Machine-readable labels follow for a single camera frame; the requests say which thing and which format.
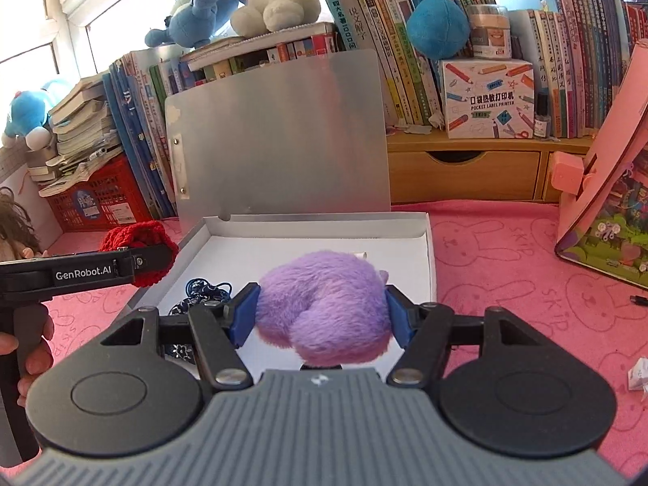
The pink bunny print tablecloth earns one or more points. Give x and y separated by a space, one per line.
506 263

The blue dragon plush toy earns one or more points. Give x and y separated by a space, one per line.
195 15

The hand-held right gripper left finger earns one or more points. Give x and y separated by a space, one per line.
242 316

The red knitted scrunchie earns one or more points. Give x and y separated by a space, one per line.
152 235

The blue plush ball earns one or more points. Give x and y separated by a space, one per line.
438 25

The red plastic crate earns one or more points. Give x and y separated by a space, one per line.
101 202

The crumpled tissue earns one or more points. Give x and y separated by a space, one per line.
436 120

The stack of worn workbooks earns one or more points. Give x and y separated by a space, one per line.
81 121

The blue floral scrunchie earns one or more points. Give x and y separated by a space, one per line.
202 291

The silver tin box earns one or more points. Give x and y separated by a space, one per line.
278 126

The round clear lidded jar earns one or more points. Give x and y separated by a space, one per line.
488 30

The wooden drawer organizer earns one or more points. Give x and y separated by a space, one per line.
455 172

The row of thin blue books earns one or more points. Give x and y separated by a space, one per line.
136 126

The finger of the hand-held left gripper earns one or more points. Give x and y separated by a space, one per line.
152 260

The person's left hand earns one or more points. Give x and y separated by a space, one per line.
40 362

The pink house-shaped toy case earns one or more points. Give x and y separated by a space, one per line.
617 162

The row of small books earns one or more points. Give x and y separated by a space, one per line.
303 48

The row of colourful paperback books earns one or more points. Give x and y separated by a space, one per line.
572 60

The white printed cardboard box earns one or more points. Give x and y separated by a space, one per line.
486 98

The crumpled white paper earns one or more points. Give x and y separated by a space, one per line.
639 374

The small black object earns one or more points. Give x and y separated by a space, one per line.
640 300

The small dark bottle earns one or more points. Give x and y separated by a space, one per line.
542 119

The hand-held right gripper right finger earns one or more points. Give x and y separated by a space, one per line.
400 321

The light blue cat plush toy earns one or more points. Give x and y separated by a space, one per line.
28 111

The brown-haired doll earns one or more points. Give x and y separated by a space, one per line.
15 228

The row of tall upright books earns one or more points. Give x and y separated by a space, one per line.
395 50

